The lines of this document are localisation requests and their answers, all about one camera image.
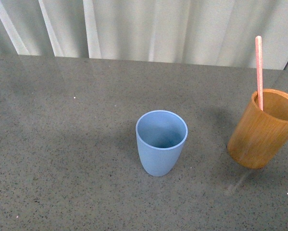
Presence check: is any light blue plastic cup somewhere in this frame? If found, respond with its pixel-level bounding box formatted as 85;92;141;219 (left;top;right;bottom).
136;110;188;177

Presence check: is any brown bamboo chopstick holder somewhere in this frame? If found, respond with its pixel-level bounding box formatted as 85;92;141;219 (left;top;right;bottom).
227;89;288;169

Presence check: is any white pleated curtain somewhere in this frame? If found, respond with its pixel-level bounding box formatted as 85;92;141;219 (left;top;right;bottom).
0;0;288;70

